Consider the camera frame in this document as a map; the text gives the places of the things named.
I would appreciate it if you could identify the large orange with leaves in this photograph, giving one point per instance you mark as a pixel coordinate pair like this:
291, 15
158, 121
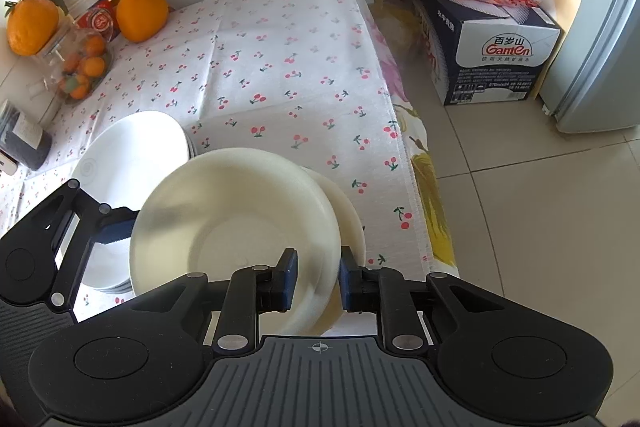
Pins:
32, 27

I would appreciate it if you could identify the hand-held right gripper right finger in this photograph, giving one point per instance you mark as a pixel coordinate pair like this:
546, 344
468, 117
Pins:
350, 287

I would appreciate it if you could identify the floral cloth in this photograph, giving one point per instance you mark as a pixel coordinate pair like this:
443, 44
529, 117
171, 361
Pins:
425, 187

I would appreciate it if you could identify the large cream bowl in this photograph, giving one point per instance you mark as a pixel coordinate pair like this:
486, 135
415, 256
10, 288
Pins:
347, 217

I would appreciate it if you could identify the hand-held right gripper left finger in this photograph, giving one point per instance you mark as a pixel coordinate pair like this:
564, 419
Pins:
289, 282

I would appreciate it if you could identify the glass jar of small oranges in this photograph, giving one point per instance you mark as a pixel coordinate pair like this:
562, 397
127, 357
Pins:
82, 72

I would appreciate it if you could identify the small cream bowl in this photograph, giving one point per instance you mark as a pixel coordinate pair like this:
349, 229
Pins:
225, 217

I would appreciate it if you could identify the tan cardboard sheet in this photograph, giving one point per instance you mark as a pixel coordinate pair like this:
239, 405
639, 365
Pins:
567, 17

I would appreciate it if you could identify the red paper cup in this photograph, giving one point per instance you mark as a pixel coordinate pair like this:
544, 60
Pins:
97, 22

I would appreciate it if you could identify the dark blue cardboard box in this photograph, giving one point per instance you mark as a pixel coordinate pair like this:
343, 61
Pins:
500, 57

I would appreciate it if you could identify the silver refrigerator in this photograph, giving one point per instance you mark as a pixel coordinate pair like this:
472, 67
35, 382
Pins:
600, 57

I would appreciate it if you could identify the dark grain storage jar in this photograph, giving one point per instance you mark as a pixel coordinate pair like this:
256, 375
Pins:
25, 142

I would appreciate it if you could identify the white plate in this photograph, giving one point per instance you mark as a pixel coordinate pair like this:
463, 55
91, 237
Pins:
120, 157

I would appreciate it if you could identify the cherry print tablecloth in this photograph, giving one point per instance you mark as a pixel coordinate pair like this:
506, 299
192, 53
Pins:
280, 82

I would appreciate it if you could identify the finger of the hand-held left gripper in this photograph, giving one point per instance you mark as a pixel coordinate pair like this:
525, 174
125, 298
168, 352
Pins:
116, 234

